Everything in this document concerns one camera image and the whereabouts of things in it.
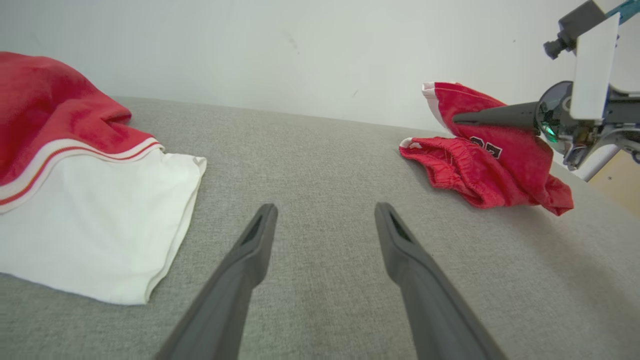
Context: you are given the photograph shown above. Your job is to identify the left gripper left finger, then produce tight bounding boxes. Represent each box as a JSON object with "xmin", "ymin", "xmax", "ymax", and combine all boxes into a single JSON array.
[{"xmin": 155, "ymin": 203, "xmax": 279, "ymax": 360}]

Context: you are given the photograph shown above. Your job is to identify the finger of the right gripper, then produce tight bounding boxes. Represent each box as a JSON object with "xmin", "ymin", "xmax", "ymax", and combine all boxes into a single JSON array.
[{"xmin": 452, "ymin": 101, "xmax": 541, "ymax": 130}]

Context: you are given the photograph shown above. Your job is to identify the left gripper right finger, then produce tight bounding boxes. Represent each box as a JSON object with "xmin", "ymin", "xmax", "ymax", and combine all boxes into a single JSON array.
[{"xmin": 374, "ymin": 202, "xmax": 508, "ymax": 360}]

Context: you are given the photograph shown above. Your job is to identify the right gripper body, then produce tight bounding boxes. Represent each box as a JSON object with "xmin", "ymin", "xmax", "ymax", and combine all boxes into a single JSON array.
[{"xmin": 535, "ymin": 12, "xmax": 640, "ymax": 171}]

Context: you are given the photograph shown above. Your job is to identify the red jersey shorts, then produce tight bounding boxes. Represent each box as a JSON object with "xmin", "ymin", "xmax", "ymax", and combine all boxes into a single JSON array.
[{"xmin": 399, "ymin": 81, "xmax": 574, "ymax": 217}]

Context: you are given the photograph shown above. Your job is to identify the red white jersey shirt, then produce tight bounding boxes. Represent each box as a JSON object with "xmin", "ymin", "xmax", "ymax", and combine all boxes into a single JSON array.
[{"xmin": 0, "ymin": 51, "xmax": 207, "ymax": 306}]

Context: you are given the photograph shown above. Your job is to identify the grey fabric sofa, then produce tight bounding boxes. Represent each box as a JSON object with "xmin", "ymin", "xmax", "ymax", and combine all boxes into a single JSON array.
[{"xmin": 0, "ymin": 95, "xmax": 640, "ymax": 360}]

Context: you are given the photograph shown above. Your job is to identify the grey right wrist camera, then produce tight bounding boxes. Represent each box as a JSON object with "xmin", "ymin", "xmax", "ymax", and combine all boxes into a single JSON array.
[{"xmin": 543, "ymin": 0, "xmax": 609, "ymax": 61}]

